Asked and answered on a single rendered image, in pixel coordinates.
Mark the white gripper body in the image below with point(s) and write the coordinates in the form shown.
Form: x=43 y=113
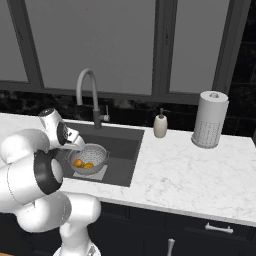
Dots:
x=77 y=142

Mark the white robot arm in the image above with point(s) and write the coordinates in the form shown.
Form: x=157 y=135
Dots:
x=30 y=180

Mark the orange mango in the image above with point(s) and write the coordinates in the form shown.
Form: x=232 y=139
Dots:
x=78 y=163

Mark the grey metal colander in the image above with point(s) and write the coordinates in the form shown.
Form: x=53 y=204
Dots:
x=95 y=156

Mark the orange peach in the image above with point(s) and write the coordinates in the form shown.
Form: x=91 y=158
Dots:
x=89 y=165

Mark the grey curved sink faucet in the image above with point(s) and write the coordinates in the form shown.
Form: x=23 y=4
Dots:
x=94 y=100

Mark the dark grey sink basin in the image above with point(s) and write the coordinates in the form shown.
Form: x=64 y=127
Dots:
x=123 y=156

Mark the white flat square slab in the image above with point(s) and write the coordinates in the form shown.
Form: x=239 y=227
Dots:
x=98 y=174

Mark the cream soap dispenser bottle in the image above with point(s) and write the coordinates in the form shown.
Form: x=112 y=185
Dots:
x=160 y=126

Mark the grey framed window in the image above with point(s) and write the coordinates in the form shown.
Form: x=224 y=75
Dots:
x=100 y=43

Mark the dark cupboard door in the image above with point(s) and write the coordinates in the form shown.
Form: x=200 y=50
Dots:
x=133 y=236

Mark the white paper towel roll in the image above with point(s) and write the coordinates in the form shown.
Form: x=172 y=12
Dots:
x=210 y=123

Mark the dark drawer front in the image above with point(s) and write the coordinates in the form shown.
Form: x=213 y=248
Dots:
x=190 y=225

